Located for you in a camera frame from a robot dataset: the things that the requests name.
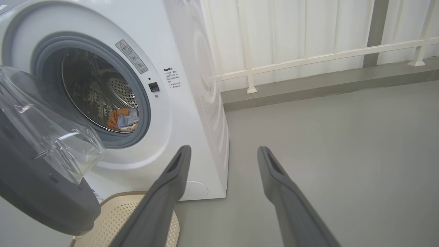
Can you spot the white metal railing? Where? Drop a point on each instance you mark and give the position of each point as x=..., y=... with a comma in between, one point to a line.
x=248, y=68

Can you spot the beige perforated laundry basket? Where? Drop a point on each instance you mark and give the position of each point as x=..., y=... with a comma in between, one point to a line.
x=116, y=219

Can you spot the grey round washing machine door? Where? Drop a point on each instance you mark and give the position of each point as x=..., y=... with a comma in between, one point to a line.
x=34, y=192

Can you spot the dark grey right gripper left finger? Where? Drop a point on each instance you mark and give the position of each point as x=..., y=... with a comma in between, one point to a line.
x=157, y=206

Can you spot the blue bear print garment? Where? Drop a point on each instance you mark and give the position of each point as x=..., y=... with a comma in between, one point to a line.
x=123, y=120

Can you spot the white curtain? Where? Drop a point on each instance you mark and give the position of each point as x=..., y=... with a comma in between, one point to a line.
x=301, y=31

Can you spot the blue white energy label sticker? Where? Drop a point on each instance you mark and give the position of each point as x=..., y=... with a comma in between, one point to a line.
x=97, y=196

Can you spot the white front-load washing machine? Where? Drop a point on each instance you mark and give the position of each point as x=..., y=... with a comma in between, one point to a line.
x=178, y=113

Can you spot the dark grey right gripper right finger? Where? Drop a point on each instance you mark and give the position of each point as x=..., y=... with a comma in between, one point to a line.
x=295, y=212

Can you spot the grey warning sticker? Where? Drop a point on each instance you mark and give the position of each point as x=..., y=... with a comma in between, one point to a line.
x=132, y=56

